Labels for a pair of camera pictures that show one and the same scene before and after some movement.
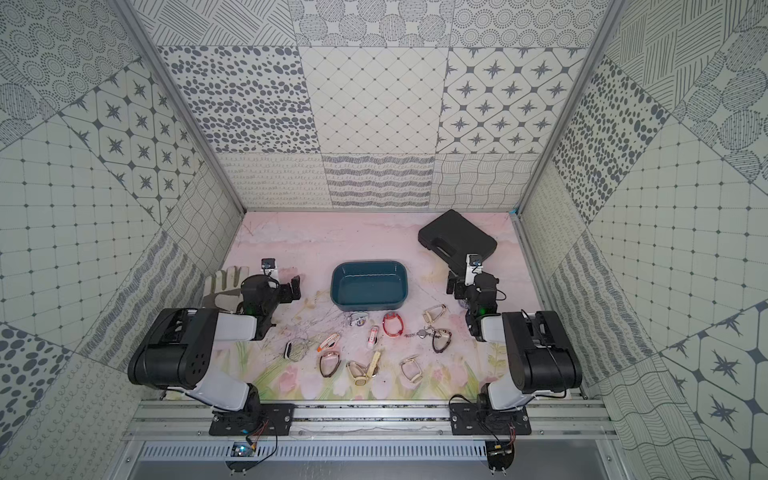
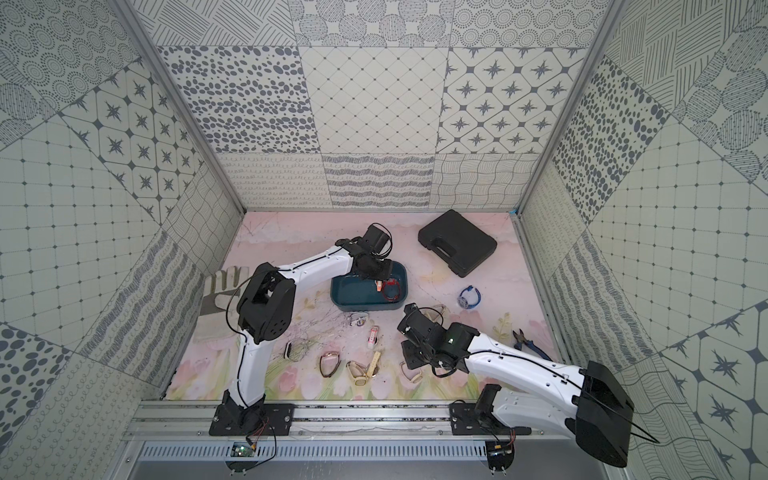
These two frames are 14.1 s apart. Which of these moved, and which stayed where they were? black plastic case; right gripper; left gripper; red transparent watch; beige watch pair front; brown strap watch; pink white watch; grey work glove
Moved: left gripper; right gripper; red transparent watch
Stayed: brown strap watch; grey work glove; black plastic case; pink white watch; beige watch pair front
